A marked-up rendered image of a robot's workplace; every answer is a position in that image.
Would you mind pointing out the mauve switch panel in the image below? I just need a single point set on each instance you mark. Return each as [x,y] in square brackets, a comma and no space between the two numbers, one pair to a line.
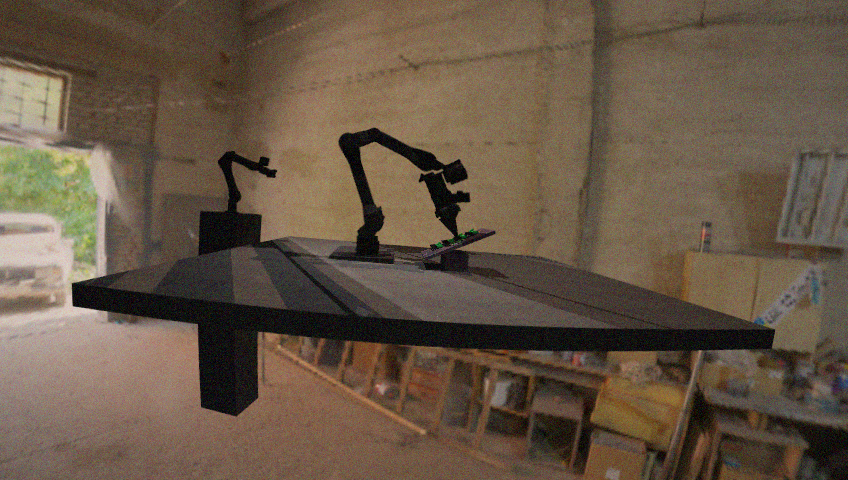
[456,260]

